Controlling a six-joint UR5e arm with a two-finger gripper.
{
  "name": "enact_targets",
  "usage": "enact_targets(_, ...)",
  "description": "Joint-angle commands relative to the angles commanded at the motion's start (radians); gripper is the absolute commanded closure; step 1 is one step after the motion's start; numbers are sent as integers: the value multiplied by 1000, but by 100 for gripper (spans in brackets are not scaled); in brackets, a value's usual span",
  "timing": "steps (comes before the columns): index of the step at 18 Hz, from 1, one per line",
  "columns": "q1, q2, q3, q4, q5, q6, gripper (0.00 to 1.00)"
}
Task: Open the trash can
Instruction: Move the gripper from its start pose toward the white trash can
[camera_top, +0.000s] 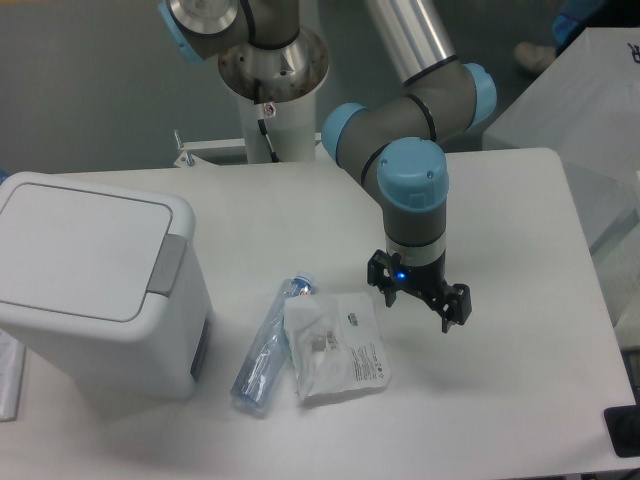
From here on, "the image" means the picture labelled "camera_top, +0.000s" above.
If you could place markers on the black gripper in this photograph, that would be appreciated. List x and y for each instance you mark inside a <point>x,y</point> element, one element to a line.
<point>388,274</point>

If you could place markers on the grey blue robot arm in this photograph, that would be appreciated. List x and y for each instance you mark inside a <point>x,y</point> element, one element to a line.
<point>274,66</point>

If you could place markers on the white lidded trash can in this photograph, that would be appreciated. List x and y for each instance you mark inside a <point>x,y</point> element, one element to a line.
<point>103,282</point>

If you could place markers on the white plastic packaging bag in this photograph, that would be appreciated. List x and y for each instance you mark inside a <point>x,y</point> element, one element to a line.
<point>336,347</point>

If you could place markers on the clear plastic water bottle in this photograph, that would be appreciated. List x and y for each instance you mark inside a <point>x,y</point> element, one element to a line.
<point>269,349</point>

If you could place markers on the black device at table edge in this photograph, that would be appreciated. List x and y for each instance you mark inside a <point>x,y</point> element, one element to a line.
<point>623,426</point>

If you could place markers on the white shoe in background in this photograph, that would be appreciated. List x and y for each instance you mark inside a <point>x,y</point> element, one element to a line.
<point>533,58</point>

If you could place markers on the blue clothed person leg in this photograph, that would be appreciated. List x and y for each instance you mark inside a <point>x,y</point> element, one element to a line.
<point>575,16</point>

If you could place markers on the clear plastic sheet at left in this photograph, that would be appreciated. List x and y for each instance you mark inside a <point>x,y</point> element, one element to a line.
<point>12,367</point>

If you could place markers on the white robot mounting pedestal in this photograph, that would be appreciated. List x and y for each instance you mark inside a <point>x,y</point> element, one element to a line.
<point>271,132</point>

